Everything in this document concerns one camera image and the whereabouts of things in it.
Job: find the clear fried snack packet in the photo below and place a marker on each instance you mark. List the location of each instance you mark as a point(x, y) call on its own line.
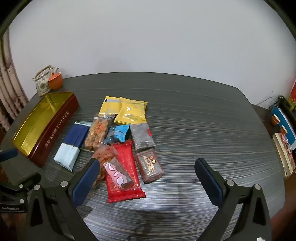
point(104, 154)

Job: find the patterned curtain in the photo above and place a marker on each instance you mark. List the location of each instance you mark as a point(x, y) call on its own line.
point(9, 92)

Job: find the clear peanut packet orange print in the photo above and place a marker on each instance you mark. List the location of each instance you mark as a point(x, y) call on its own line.
point(94, 134)

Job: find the yellow packet with silver strip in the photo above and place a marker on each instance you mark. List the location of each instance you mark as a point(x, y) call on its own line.
point(108, 106)

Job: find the blue and white box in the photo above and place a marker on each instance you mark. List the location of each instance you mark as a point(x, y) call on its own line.
point(283, 118)

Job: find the small blue snack packet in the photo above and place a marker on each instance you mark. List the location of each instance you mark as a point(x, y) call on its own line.
point(118, 134)

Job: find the black power strip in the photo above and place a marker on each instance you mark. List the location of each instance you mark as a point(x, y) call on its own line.
point(285, 100)

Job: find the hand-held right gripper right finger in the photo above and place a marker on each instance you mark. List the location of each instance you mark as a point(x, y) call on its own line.
point(208, 180)

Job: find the patterned ceramic teapot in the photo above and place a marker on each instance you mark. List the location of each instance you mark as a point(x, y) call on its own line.
point(42, 85)

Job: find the navy and white snack packet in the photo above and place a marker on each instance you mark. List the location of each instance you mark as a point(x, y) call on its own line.
point(74, 139)

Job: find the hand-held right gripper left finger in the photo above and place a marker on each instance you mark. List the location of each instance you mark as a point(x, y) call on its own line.
point(85, 183)

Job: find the dark side table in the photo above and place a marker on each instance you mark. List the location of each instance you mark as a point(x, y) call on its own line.
point(262, 115)

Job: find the red and gold tin box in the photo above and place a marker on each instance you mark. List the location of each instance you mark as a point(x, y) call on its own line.
point(53, 129)

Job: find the stack of books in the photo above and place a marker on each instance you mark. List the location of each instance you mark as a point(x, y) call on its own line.
point(283, 153)

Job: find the dark brown snack packet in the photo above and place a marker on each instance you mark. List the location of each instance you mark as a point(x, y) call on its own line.
point(149, 165)

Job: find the red object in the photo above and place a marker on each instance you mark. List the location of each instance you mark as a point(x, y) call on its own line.
point(293, 91)

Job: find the red snack packet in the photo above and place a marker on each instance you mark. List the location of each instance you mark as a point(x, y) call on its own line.
point(129, 192)

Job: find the yellow packet with line drawing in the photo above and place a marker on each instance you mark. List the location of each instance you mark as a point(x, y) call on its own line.
point(131, 111)

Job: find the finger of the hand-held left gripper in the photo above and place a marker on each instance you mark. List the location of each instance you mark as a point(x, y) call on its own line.
point(9, 154)
point(30, 182)

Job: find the pink and brown snack bar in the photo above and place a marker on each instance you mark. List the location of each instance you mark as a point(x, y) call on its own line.
point(115, 172)

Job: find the grey seed snack packet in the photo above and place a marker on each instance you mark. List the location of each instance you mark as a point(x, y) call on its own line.
point(142, 136)

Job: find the orange tea cup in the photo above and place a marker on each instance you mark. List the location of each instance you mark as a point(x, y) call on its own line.
point(284, 130)
point(55, 82)
point(275, 120)

